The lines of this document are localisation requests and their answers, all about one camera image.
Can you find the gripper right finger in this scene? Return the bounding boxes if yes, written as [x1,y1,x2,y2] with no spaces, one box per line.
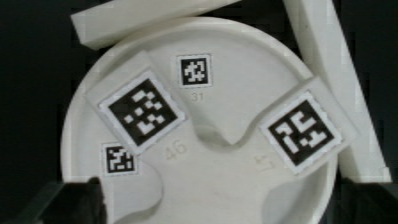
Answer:
[332,178,398,224]

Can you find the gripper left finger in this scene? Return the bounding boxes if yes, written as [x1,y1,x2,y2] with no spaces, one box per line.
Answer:
[11,176,110,224]

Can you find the white round table top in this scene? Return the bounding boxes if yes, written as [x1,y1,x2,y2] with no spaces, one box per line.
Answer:
[62,17,338,224]

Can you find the white cross-shaped table base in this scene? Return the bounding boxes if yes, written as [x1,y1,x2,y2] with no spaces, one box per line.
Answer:
[85,53,355,224]

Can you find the white right fence bar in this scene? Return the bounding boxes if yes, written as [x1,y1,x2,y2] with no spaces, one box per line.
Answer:
[71,0,240,50]

